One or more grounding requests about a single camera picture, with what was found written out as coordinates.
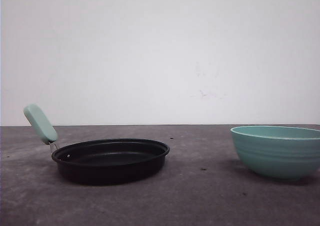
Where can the black frying pan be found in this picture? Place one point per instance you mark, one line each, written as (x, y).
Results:
(99, 162)

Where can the teal ceramic bowl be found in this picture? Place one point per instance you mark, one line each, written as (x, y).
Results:
(279, 152)

